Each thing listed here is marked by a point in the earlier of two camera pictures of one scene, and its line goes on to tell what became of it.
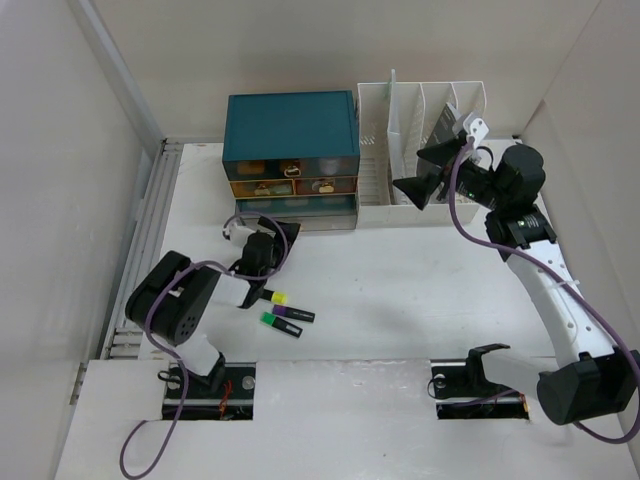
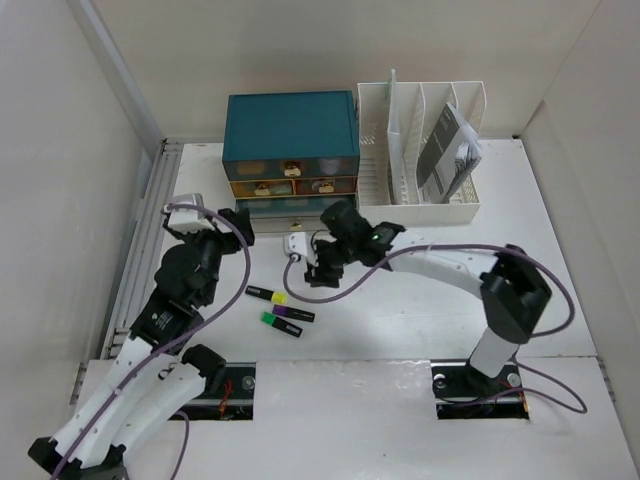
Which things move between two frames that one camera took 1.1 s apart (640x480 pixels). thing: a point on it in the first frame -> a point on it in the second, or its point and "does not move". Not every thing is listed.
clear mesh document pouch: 394,151 does not move
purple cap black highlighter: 293,313 does not move
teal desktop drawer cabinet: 294,157 does not move
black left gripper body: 281,243 -> 211,244
